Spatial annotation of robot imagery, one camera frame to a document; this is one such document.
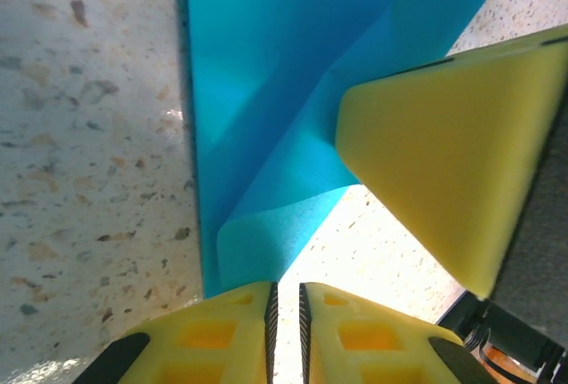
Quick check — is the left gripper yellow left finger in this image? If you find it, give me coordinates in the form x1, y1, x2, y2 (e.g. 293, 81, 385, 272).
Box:
73, 280, 280, 384

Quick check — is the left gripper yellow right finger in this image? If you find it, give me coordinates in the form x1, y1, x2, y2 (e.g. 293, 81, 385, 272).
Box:
297, 281, 501, 384

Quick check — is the blue paper sheet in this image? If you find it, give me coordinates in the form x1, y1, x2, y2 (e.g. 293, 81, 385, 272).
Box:
175, 0, 490, 299

